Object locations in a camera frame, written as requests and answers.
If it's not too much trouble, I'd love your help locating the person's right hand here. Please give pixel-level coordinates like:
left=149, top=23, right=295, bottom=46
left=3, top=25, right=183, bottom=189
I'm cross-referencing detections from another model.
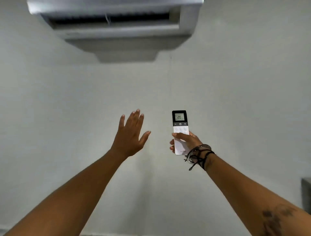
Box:
left=170, top=131, right=203, bottom=154

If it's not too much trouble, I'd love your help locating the person's left hand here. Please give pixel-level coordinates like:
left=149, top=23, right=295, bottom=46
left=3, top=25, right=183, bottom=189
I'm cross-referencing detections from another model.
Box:
left=110, top=109, right=151, bottom=158

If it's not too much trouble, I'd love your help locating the white air conditioner remote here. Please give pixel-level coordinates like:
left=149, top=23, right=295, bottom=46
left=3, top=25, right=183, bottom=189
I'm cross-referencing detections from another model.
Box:
left=172, top=110, right=190, bottom=155

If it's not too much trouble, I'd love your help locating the person's right forearm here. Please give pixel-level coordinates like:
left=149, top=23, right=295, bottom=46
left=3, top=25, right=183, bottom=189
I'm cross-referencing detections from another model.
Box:
left=204, top=153, right=311, bottom=236

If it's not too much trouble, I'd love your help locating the person's left forearm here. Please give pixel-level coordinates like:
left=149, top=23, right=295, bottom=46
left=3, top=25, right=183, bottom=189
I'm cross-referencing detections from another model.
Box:
left=4, top=149, right=128, bottom=236

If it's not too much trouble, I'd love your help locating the grey box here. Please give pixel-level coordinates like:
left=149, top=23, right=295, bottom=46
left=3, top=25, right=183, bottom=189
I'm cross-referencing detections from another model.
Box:
left=301, top=177, right=311, bottom=214

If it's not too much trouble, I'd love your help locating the silver bangle bracelet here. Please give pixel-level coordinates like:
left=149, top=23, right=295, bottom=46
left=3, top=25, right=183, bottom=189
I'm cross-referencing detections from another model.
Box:
left=185, top=144, right=212, bottom=164

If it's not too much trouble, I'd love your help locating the black cord bracelet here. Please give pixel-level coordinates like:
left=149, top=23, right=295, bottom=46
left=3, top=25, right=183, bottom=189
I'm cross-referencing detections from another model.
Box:
left=184, top=149, right=216, bottom=171

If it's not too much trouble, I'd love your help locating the white wall air conditioner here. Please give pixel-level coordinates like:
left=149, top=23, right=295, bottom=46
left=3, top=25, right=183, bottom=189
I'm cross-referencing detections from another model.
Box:
left=27, top=0, right=204, bottom=63

